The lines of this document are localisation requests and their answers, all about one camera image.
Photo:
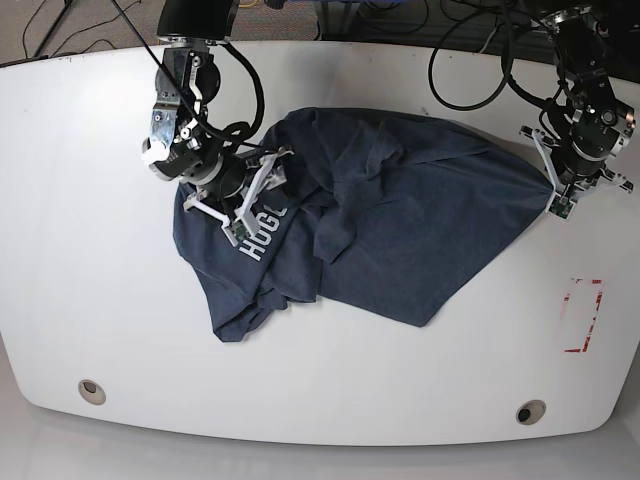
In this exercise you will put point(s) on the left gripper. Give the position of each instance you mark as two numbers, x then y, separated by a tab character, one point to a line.
572	176

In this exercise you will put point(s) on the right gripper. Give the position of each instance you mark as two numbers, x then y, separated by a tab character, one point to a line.
231	196

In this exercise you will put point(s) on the dark blue t-shirt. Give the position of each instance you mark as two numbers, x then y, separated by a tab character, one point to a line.
388	212

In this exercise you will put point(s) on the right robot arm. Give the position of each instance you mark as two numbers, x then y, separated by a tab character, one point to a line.
222	171

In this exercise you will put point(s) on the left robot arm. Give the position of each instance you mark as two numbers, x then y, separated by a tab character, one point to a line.
579	136

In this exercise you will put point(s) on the red tape rectangle marking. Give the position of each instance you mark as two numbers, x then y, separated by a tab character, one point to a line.
579	312

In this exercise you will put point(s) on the black tripod stand leg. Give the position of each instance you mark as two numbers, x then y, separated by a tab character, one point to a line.
54	27

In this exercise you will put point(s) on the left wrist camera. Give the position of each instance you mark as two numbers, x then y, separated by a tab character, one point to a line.
561	206

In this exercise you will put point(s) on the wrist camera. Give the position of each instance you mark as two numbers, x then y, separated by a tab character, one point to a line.
561	206
237	232

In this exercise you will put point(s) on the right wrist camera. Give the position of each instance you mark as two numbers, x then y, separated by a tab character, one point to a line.
237	232

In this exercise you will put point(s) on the right table cable grommet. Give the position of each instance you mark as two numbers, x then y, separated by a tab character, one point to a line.
531	412

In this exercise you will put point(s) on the table cable grommet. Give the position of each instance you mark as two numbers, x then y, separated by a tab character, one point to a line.
91	392
531	412

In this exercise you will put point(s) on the left table cable grommet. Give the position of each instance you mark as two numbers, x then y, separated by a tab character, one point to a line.
91	392

